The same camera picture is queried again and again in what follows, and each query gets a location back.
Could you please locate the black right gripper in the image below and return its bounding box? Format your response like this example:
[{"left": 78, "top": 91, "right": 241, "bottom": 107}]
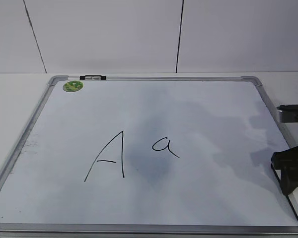
[{"left": 271, "top": 146, "right": 298, "bottom": 196}]

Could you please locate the black marker clip holder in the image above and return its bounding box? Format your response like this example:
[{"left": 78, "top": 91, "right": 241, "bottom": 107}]
[{"left": 79, "top": 75, "right": 106, "bottom": 80}]

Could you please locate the round green sticker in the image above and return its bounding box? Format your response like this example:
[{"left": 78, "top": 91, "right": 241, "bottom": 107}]
[{"left": 63, "top": 81, "right": 83, "bottom": 93}]

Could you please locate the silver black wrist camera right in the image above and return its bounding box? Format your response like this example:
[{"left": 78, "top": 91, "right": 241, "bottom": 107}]
[{"left": 277, "top": 104, "right": 298, "bottom": 123}]

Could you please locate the white board with grey frame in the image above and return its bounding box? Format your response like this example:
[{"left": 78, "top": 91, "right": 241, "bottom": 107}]
[{"left": 0, "top": 76, "right": 298, "bottom": 238}]

